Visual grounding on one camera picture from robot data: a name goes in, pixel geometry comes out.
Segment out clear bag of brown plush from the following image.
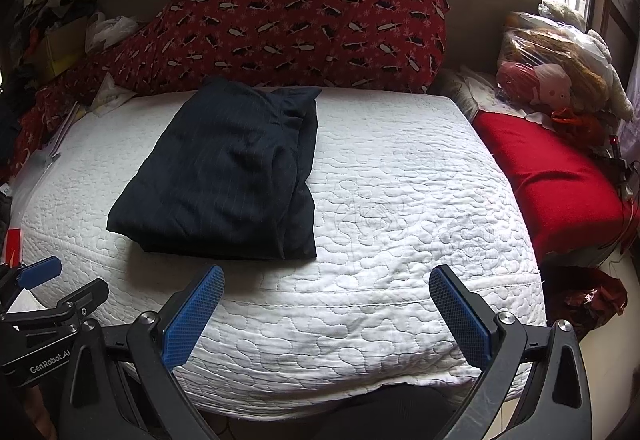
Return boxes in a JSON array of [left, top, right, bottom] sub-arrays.
[[497, 12, 613, 121]]

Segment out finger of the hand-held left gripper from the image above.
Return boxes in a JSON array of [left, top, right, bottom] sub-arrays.
[[42, 277, 110, 323], [0, 256, 63, 307]]

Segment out red-haired plush doll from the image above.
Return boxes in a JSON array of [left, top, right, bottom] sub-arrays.
[[497, 61, 573, 110]]

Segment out dark navy pinstriped pants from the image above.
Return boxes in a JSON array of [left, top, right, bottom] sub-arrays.
[[106, 76, 323, 261]]

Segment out white quilted mattress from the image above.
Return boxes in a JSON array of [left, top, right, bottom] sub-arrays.
[[10, 87, 548, 421]]

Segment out red card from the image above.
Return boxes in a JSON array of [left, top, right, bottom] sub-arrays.
[[5, 229, 22, 267]]

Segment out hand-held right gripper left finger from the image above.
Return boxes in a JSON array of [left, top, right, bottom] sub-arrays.
[[59, 264, 226, 440]]

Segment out white papers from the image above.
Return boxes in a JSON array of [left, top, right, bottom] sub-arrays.
[[50, 74, 137, 158]]

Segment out cream fuzzy plush toy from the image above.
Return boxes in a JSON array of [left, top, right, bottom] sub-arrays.
[[537, 0, 588, 31]]

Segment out red printed blanket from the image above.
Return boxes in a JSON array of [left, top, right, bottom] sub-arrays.
[[10, 0, 451, 181]]

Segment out white patterned pillow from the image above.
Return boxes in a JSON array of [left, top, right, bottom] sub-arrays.
[[440, 67, 506, 121]]

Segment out orange-red plastic bag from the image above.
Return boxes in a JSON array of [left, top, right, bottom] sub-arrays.
[[550, 107, 608, 147]]

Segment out red cushion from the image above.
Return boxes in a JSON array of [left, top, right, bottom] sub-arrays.
[[472, 110, 633, 266]]

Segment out white plush toy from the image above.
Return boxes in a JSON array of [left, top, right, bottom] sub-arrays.
[[582, 29, 635, 122]]

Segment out dark red plastic bag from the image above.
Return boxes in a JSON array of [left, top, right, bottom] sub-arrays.
[[565, 267, 628, 337]]

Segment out pile of mixed clothes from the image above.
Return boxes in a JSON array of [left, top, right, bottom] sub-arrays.
[[17, 0, 98, 38]]

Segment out white plastic bag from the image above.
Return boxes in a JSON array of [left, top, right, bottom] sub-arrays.
[[85, 12, 141, 53]]

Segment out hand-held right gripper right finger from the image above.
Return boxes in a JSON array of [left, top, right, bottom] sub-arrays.
[[429, 264, 593, 440]]

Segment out yellowish cardboard box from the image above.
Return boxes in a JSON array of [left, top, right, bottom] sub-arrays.
[[36, 20, 92, 78]]

